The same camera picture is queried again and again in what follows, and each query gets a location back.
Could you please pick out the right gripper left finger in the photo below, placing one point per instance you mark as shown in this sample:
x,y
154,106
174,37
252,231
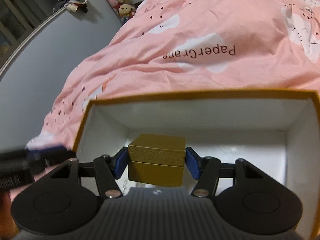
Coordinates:
x,y
108,169

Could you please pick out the window frame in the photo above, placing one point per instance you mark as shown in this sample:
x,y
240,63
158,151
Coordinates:
x,y
19,18

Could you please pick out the pink cloud print duvet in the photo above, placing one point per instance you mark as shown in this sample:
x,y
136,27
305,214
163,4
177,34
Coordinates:
x,y
176,45

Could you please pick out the gold small box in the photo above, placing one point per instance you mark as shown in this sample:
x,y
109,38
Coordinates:
x,y
157,160

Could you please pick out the orange cardboard storage box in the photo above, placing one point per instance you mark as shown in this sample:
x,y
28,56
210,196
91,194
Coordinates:
x,y
275,130

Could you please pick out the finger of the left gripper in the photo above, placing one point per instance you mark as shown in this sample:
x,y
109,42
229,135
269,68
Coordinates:
x,y
50,156

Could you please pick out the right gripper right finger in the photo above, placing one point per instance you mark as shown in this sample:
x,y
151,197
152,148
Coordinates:
x,y
205,170

